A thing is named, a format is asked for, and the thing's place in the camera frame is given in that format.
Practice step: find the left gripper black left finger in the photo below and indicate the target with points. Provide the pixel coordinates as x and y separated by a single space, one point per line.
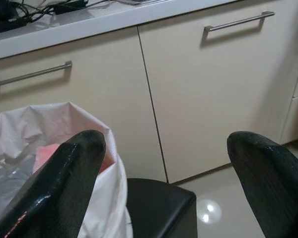
52 193

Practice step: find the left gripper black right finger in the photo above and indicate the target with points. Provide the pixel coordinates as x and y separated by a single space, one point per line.
270 188

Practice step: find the pink cloth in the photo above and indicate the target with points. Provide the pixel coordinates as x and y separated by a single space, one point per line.
46 155

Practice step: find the white laundry bag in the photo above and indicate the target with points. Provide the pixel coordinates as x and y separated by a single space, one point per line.
109 193

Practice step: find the beige drawer front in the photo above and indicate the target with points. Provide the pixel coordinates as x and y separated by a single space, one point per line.
296 119

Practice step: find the beige cabinet door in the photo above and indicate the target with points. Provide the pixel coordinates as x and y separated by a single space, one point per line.
213 99
101 86

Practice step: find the white countertop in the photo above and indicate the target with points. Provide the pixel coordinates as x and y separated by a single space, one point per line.
77 27

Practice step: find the black power adapter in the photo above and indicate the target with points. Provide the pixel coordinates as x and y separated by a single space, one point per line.
5 24

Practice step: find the flat grey white object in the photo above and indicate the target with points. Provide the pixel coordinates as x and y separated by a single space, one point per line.
139 2

